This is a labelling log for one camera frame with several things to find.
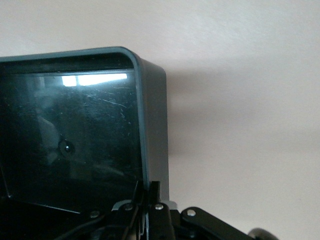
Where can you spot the black plastic box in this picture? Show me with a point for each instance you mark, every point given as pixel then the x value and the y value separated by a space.
pixel 75 125

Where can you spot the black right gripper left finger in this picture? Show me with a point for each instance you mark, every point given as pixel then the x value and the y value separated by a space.
pixel 127 220

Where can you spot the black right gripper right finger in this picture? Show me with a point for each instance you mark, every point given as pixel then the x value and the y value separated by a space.
pixel 160 222

